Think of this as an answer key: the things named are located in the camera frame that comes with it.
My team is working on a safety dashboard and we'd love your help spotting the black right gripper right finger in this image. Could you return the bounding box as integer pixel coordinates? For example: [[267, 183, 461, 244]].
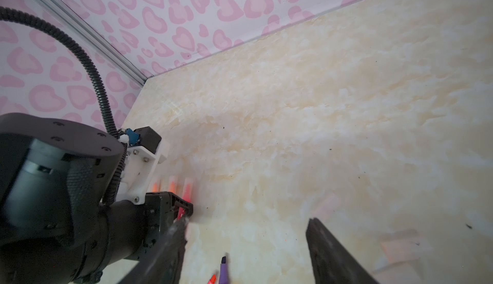
[[306, 218, 377, 284]]

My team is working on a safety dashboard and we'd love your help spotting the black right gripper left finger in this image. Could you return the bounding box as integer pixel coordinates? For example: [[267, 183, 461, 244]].
[[119, 217, 189, 284]]

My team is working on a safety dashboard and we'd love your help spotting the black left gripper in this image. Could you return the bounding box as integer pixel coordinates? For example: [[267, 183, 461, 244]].
[[77, 191, 193, 280]]

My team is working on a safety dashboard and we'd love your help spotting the clear pen cap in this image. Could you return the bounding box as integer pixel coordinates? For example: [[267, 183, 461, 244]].
[[381, 230, 433, 263], [313, 193, 342, 221], [372, 261, 424, 284]]

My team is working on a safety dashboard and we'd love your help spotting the pink highlighter pen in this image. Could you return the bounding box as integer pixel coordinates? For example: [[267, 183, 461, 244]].
[[177, 177, 195, 220], [207, 274, 216, 284]]

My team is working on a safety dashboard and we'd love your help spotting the orange highlighter pen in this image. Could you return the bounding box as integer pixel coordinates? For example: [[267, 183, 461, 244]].
[[168, 176, 178, 194], [151, 180, 160, 193]]

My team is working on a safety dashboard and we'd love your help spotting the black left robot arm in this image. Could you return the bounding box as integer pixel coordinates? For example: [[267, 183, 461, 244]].
[[1, 113, 193, 283]]

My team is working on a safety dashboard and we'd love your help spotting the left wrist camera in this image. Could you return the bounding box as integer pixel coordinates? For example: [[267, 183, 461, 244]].
[[116, 127, 170, 205]]

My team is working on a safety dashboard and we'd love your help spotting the black left camera cable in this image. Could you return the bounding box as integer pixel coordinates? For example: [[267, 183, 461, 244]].
[[0, 6, 128, 207]]

